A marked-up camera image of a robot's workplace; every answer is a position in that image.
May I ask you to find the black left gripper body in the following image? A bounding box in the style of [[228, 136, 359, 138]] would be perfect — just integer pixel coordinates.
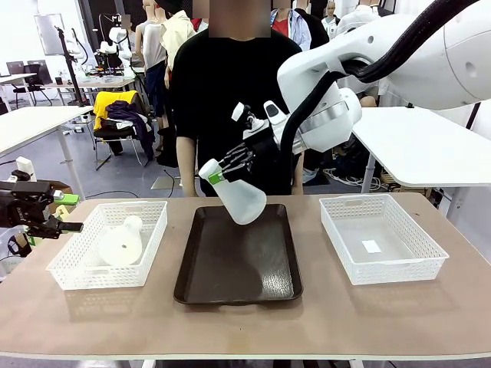
[[0, 180, 55, 228]]

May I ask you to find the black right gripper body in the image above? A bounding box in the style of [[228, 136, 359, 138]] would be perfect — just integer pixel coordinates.
[[243, 129, 293, 172]]

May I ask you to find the translucent plastic conical flask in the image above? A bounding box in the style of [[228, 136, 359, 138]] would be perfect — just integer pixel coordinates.
[[97, 215, 144, 267], [197, 158, 268, 226]]

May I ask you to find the person's left forearm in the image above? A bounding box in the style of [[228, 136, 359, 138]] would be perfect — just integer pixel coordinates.
[[291, 151, 305, 196]]

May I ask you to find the person's right forearm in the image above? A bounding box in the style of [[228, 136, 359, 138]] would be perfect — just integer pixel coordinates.
[[176, 136, 201, 198]]

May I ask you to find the brown cardboard box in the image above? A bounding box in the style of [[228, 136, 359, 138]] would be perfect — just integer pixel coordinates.
[[50, 179, 73, 196]]

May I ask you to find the person's black sweater torso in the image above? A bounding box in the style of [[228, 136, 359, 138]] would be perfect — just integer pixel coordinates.
[[170, 27, 304, 197]]

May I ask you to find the white perforated plastic basket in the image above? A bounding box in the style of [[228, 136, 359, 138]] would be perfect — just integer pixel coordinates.
[[318, 193, 450, 286], [45, 199, 169, 291]]

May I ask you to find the white side table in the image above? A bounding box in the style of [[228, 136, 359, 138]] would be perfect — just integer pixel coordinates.
[[0, 105, 95, 200], [350, 106, 491, 210]]

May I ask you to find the dark brown plastic tray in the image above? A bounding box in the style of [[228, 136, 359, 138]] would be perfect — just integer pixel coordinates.
[[173, 203, 304, 307]]

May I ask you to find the yellow cloth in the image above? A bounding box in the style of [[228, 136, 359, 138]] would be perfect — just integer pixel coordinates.
[[93, 90, 138, 130]]

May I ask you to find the dark purple clothes pile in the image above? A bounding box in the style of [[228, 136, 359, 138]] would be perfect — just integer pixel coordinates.
[[104, 100, 157, 163]]

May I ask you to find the black office chair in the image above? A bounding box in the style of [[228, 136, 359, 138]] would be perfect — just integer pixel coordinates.
[[11, 64, 53, 107]]

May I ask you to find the background desk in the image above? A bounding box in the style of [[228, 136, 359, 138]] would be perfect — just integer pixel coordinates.
[[36, 73, 147, 95]]

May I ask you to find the mannequin with blue shirt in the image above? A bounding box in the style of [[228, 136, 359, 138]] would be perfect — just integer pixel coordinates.
[[272, 7, 312, 53]]

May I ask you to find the black tripod stand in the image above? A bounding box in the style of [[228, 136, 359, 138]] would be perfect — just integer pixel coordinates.
[[53, 25, 90, 107]]

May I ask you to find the mannequin with cream shirt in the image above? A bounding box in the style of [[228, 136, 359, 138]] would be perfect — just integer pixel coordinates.
[[160, 8, 197, 91]]

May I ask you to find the mannequin with black coat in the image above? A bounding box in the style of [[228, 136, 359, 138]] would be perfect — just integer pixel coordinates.
[[295, 8, 331, 50]]

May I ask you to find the mannequin with white tank top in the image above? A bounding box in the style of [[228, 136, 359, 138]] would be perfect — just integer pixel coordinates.
[[133, 0, 169, 131]]

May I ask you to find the mannequin with white shirt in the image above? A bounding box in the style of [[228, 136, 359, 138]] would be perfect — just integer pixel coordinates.
[[334, 2, 385, 38]]

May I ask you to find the black slanted stand pole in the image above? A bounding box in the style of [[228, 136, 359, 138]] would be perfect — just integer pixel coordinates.
[[465, 102, 482, 130]]

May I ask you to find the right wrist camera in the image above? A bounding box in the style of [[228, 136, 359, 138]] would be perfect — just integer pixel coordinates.
[[230, 100, 270, 140]]

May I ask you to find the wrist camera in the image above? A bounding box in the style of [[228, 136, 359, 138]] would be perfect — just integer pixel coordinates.
[[10, 156, 38, 182], [230, 100, 270, 140]]

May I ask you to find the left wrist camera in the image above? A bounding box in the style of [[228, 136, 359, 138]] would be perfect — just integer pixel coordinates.
[[10, 156, 38, 182]]

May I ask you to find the metal frame chair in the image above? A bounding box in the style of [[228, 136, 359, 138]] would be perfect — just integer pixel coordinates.
[[93, 126, 151, 170]]

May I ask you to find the grey wall board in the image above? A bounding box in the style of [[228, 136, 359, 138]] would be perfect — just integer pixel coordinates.
[[34, 13, 67, 57]]

